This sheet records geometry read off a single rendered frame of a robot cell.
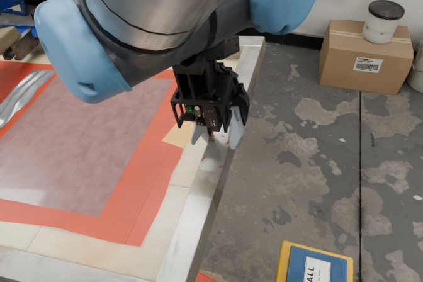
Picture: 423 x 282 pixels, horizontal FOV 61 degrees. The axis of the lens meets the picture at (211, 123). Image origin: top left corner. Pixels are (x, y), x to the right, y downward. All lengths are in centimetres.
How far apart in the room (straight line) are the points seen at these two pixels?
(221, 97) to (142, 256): 25
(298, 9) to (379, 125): 211
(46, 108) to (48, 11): 62
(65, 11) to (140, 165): 43
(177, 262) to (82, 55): 32
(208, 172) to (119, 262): 17
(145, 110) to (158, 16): 56
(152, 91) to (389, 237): 147
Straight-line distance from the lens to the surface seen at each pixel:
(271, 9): 29
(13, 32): 98
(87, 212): 62
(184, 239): 49
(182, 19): 19
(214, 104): 45
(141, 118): 72
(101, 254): 57
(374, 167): 217
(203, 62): 43
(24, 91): 94
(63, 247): 60
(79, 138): 74
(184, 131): 66
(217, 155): 57
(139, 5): 18
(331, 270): 71
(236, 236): 178
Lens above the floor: 160
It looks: 47 degrees down
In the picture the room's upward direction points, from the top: straight up
